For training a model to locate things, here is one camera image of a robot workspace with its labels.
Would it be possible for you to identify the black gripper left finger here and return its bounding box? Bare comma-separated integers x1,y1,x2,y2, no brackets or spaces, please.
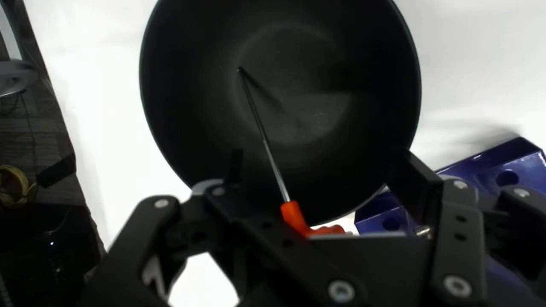
79,148,369,307

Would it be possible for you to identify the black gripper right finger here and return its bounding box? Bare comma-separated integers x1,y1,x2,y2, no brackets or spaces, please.
391,150,546,307

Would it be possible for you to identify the orange handled screwdriver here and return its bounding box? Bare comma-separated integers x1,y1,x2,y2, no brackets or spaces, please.
238,64,349,238

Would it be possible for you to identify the black bowl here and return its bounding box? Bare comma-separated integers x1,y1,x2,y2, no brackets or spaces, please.
139,0,424,225

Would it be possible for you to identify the blue tool holder orange base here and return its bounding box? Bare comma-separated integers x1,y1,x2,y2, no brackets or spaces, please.
354,134,546,307

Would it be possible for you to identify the yellowish tape roll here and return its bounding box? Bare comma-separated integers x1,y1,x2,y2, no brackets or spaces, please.
0,163,40,211

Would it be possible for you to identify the grey round disc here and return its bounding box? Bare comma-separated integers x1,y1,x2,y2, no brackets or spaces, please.
0,57,42,98

